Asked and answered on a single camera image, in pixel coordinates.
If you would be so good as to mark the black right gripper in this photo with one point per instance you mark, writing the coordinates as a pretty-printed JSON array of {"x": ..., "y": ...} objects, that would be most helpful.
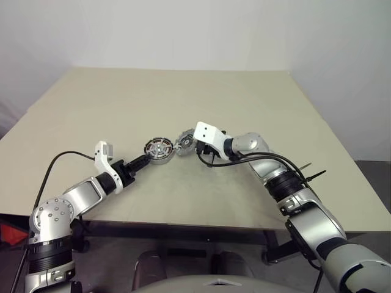
[{"x": 207, "y": 151}]

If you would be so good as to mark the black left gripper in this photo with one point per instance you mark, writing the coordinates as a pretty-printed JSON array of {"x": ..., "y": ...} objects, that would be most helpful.
[{"x": 123, "y": 172}]

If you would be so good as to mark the motor housing with copper windings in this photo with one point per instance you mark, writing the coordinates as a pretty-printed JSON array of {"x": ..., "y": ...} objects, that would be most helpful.
[{"x": 159, "y": 161}]

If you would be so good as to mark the grey round motor lid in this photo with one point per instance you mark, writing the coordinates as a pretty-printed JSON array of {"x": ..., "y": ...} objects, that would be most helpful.
[{"x": 184, "y": 143}]

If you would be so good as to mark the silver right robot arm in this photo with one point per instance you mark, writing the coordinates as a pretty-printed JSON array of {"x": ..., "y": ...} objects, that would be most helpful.
[{"x": 308, "y": 222}]

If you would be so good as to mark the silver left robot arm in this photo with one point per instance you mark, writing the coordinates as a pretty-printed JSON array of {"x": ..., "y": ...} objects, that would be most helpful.
[{"x": 82, "y": 195}]

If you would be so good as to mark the dark rounded shape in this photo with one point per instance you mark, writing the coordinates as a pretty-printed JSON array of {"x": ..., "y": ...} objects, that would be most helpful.
[{"x": 149, "y": 264}]

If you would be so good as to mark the grey robot torso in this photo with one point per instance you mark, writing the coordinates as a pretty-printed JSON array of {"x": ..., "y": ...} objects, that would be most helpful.
[{"x": 223, "y": 285}]

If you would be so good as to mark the red object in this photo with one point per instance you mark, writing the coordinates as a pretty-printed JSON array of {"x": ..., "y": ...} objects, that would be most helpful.
[{"x": 12, "y": 235}]

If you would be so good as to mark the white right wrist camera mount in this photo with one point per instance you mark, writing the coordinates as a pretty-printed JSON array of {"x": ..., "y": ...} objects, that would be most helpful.
[{"x": 210, "y": 132}]

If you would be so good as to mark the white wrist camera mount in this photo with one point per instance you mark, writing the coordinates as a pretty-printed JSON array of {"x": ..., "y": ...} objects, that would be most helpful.
[
  {"x": 102, "y": 164},
  {"x": 210, "y": 132}
]

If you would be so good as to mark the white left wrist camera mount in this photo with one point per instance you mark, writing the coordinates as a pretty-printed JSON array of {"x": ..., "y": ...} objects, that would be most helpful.
[{"x": 102, "y": 164}]

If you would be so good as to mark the black table frame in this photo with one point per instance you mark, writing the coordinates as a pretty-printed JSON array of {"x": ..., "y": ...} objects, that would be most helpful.
[{"x": 171, "y": 230}]

